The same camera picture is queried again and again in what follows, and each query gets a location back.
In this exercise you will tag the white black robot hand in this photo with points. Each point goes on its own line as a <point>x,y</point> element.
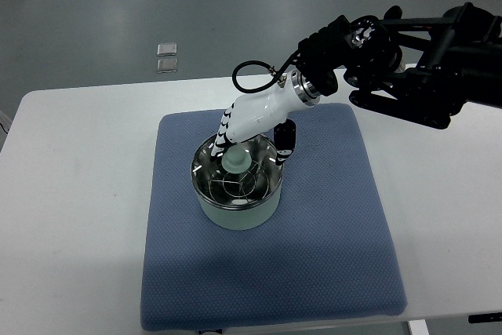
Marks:
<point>256,113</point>

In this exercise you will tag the glass lid green knob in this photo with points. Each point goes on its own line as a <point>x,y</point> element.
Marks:
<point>244,176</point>

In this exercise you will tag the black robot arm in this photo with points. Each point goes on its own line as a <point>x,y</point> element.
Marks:
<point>421,70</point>

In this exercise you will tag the mint green pot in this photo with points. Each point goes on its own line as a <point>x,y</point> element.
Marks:
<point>242,219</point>

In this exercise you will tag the upper metal floor plate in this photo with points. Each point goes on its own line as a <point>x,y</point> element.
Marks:
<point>167,49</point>

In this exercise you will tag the blue quilted mat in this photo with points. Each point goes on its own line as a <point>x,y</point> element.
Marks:
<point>326,253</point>

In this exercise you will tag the white fabric object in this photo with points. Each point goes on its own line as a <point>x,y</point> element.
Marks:
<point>5,125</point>

